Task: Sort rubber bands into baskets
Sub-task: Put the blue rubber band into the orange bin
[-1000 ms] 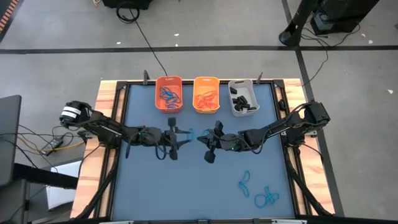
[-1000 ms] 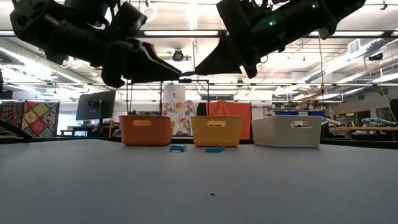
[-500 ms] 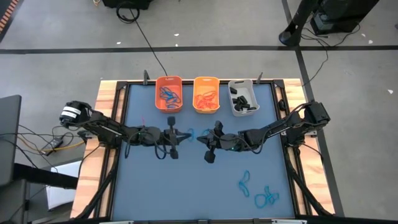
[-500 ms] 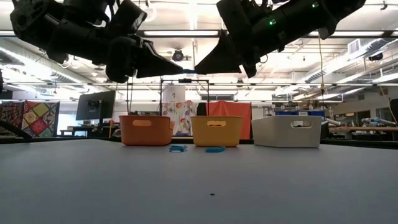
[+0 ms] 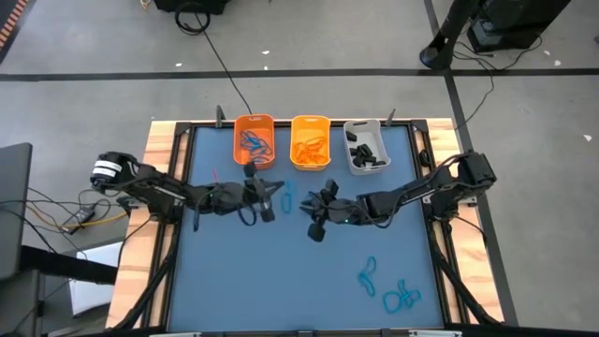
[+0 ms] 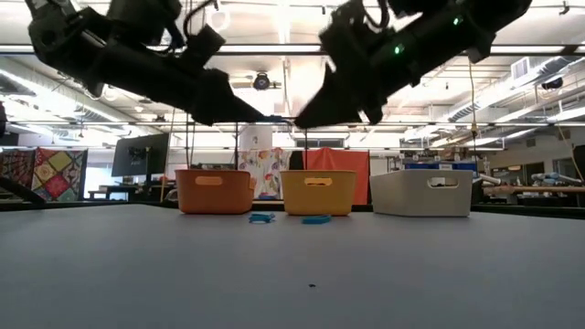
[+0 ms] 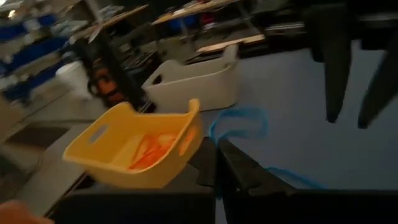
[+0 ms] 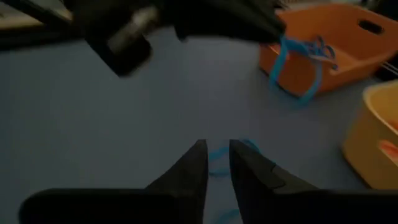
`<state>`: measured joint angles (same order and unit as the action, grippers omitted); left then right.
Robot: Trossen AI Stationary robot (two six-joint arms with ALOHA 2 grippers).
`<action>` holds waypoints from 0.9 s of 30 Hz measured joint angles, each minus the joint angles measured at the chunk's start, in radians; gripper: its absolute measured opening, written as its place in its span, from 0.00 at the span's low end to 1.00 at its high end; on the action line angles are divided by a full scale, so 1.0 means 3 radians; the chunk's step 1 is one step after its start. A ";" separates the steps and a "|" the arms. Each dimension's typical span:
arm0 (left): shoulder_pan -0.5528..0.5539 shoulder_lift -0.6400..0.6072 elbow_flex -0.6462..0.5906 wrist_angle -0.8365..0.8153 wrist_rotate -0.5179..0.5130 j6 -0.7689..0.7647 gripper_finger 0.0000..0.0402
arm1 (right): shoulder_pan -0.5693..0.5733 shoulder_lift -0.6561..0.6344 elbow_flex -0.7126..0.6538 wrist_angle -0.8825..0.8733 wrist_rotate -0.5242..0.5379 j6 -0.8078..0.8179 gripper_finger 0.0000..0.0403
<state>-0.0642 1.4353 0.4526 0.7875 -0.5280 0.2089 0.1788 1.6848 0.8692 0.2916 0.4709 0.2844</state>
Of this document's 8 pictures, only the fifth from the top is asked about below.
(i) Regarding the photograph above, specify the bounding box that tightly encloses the yellow plastic basket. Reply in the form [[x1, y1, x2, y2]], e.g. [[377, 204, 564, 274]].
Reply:
[[290, 114, 333, 172]]

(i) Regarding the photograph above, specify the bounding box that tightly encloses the black equipment case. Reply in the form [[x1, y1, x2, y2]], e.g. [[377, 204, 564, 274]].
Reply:
[[153, 0, 231, 15]]

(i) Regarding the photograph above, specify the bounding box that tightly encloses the long black floor cable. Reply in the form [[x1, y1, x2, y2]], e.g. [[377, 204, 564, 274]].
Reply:
[[174, 2, 255, 116]]

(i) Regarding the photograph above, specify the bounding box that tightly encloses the thin black floor cable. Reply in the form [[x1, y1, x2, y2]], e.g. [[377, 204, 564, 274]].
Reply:
[[451, 35, 545, 132]]

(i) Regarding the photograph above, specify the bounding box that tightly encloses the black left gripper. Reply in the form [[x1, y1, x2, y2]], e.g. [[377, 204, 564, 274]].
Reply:
[[205, 161, 285, 224]]

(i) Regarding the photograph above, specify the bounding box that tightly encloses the blue table mat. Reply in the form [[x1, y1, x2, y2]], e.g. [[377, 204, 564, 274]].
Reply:
[[168, 125, 446, 331]]

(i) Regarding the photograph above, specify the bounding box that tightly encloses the black power adapter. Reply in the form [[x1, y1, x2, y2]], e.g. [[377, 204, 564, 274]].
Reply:
[[69, 208, 96, 225]]

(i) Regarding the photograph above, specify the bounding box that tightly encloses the black cable bundle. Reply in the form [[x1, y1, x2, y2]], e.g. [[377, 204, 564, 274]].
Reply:
[[0, 186, 141, 263]]

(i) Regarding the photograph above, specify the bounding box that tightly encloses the black bar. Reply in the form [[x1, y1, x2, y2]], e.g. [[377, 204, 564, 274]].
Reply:
[[21, 245, 119, 286]]

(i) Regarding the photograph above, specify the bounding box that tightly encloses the black cable conduit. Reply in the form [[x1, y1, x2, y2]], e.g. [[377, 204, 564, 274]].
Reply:
[[423, 219, 500, 327], [110, 219, 183, 331]]

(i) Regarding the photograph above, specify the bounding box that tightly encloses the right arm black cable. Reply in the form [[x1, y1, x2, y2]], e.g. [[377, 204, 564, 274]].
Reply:
[[364, 205, 400, 230]]

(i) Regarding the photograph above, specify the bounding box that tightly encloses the orange plastic basket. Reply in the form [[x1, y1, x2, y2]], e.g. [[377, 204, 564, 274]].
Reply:
[[233, 113, 277, 171]]

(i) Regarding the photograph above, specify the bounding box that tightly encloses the dark grey flat panel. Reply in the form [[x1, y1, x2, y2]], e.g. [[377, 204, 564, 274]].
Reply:
[[0, 142, 34, 282]]

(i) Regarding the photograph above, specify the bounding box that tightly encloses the black equipment box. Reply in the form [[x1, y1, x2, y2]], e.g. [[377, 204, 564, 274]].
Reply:
[[466, 0, 573, 53]]

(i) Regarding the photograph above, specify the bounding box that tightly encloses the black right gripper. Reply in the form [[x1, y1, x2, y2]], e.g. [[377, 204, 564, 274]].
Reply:
[[299, 179, 365, 243]]

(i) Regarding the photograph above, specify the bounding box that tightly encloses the black orange striped ramp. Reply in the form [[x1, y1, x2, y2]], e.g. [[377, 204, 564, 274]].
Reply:
[[0, 0, 30, 65]]

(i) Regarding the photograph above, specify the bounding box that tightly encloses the yellow cable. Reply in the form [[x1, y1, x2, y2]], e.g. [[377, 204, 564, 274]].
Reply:
[[25, 203, 130, 231]]

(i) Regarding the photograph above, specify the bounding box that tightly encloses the white board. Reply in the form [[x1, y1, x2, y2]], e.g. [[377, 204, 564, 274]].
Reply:
[[68, 241, 124, 317]]

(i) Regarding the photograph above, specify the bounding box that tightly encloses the white plastic basket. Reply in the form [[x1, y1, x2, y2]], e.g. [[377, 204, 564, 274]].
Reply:
[[343, 118, 393, 177]]

